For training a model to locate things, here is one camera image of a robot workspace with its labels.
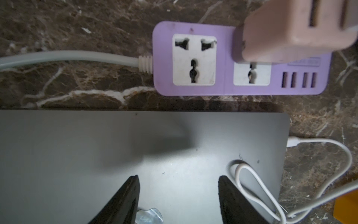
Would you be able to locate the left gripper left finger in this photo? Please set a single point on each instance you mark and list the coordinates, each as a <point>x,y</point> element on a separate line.
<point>122,207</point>

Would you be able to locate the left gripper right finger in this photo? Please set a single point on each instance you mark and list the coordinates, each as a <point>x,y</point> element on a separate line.
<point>235,208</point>

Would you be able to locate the orange power strip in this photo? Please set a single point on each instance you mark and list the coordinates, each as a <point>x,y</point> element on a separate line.
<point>346,208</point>

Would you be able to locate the dark grey laptop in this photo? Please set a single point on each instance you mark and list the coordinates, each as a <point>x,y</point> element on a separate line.
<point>62,167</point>

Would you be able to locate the purple power strip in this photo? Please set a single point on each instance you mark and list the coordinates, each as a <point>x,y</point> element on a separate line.
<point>191,59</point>

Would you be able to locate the pink charger adapter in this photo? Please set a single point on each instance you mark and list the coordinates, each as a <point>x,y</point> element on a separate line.
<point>287,31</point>

